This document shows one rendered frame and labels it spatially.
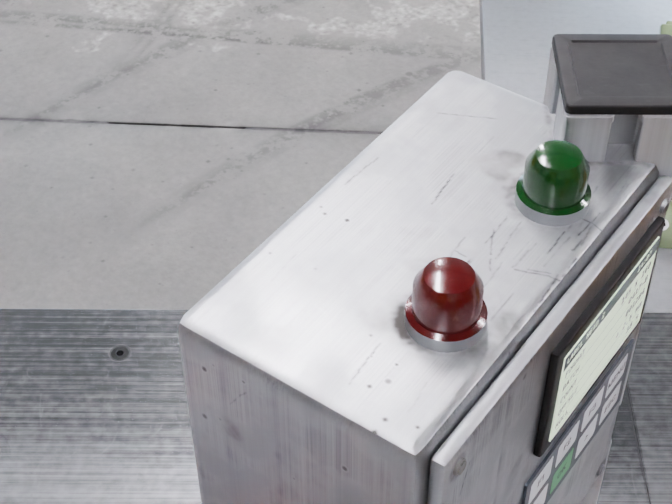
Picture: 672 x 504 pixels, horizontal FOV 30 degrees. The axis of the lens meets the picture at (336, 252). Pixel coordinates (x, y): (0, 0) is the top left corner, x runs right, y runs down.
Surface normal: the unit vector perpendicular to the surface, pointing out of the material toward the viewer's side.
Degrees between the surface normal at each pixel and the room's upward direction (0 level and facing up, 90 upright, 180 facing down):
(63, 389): 0
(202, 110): 0
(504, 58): 0
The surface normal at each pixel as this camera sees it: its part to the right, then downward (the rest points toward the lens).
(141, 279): 0.00, -0.71
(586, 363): 0.81, 0.40
